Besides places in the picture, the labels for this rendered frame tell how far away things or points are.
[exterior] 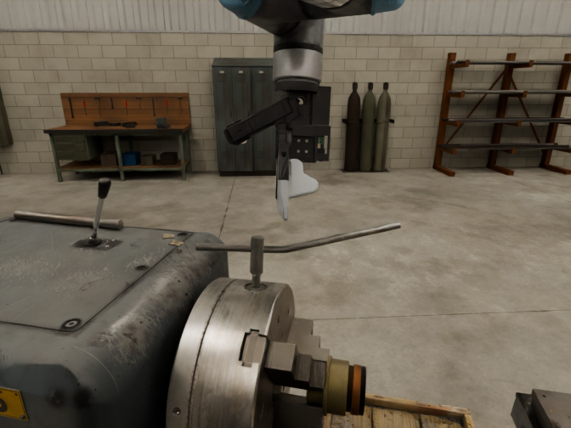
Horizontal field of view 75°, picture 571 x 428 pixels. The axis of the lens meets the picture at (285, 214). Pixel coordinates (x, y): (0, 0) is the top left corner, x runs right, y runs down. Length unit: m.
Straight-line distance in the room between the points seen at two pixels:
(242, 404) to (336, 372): 0.17
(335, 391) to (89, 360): 0.35
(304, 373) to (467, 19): 7.77
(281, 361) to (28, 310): 0.36
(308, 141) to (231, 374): 0.35
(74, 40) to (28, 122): 1.70
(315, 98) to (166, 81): 6.75
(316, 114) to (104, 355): 0.43
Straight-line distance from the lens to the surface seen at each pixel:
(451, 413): 0.95
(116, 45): 7.53
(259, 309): 0.58
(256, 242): 0.60
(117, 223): 0.88
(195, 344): 0.57
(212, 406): 0.57
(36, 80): 8.08
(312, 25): 0.59
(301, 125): 0.57
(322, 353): 0.71
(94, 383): 0.52
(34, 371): 0.54
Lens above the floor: 1.55
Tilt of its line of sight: 19 degrees down
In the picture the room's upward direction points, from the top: straight up
